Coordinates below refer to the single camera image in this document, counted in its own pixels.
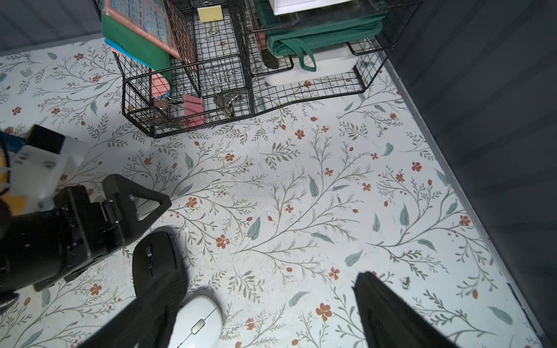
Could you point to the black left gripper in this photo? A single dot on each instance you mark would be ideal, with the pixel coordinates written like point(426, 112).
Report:
point(39, 249)

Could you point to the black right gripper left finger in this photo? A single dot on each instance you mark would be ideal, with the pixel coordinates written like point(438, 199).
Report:
point(148, 321)

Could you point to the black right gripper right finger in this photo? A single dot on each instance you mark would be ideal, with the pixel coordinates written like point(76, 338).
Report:
point(388, 321)

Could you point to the white mouse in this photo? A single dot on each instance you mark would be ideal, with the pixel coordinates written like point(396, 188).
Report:
point(198, 324)

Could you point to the black mouse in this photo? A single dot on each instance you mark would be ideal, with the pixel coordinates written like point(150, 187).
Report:
point(155, 255)

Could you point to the yellow sticky note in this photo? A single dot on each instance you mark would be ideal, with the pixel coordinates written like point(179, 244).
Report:
point(210, 14)

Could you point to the green bag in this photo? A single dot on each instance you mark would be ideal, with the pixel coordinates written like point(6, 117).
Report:
point(299, 28)

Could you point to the black wire desk organizer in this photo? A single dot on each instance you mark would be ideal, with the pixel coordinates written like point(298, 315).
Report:
point(226, 73)

